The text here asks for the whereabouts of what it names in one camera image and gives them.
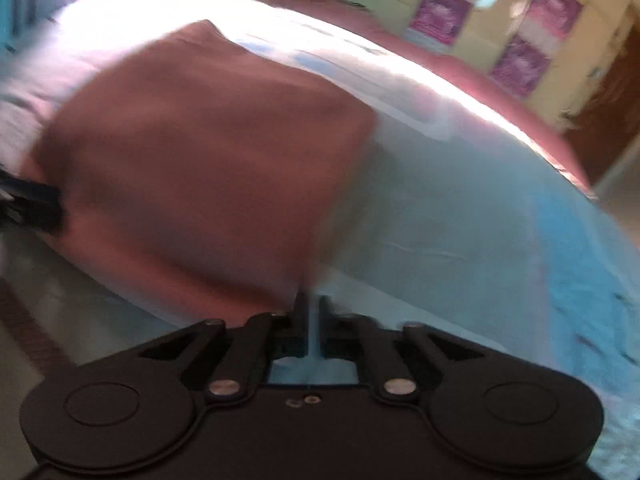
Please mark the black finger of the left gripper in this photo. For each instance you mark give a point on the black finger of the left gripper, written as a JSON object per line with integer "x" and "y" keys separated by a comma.
{"x": 30, "y": 204}

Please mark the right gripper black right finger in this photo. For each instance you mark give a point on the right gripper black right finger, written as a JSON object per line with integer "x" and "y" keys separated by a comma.
{"x": 359, "y": 339}

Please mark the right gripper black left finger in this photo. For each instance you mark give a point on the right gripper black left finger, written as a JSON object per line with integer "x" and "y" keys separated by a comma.
{"x": 252, "y": 348}

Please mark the blue patterned bed sheet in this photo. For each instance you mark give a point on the blue patterned bed sheet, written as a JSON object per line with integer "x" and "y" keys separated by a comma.
{"x": 455, "y": 220}

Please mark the pink folded quilt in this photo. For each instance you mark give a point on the pink folded quilt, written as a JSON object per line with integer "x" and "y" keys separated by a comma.
{"x": 359, "y": 20}

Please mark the purple poster lower right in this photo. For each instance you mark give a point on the purple poster lower right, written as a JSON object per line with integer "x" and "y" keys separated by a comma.
{"x": 520, "y": 67}

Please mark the purple poster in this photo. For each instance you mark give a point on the purple poster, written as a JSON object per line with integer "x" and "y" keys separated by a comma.
{"x": 557, "y": 17}
{"x": 439, "y": 20}
{"x": 520, "y": 67}

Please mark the brown wooden door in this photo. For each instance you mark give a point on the brown wooden door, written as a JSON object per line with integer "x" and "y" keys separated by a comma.
{"x": 609, "y": 121}

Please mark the purple poster lower left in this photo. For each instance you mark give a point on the purple poster lower left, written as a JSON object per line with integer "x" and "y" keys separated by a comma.
{"x": 439, "y": 20}

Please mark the cream glossy wardrobe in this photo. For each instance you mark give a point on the cream glossy wardrobe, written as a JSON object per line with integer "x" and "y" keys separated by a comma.
{"x": 573, "y": 74}

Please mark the purple poster upper right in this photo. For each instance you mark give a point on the purple poster upper right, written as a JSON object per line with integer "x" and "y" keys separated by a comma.
{"x": 557, "y": 17}

